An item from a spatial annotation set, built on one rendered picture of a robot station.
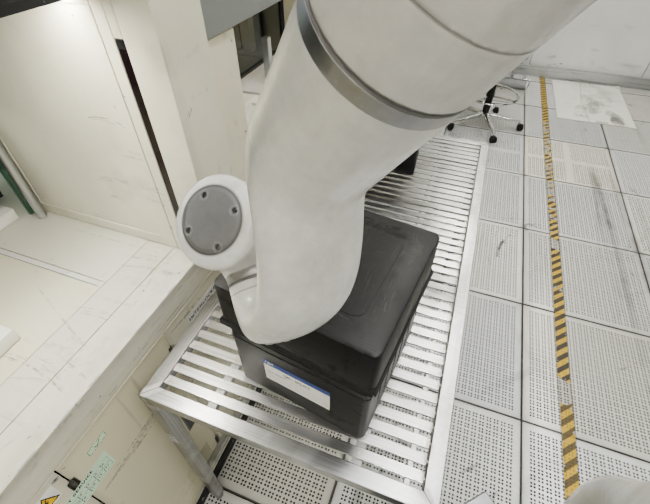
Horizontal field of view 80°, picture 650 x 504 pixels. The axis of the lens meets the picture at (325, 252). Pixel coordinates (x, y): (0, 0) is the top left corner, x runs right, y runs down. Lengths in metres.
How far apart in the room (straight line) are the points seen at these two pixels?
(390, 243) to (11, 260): 0.87
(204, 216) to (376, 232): 0.41
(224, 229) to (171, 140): 0.46
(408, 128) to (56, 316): 0.88
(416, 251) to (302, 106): 0.52
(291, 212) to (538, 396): 1.71
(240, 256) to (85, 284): 0.70
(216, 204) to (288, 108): 0.17
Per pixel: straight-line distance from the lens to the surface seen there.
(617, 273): 2.56
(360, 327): 0.56
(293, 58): 0.18
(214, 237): 0.34
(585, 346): 2.13
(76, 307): 0.97
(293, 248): 0.26
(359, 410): 0.70
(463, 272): 1.09
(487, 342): 1.94
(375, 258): 0.65
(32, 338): 0.96
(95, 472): 0.97
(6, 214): 1.27
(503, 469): 1.70
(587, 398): 1.98
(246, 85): 1.80
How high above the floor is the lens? 1.52
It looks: 44 degrees down
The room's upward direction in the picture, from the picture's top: straight up
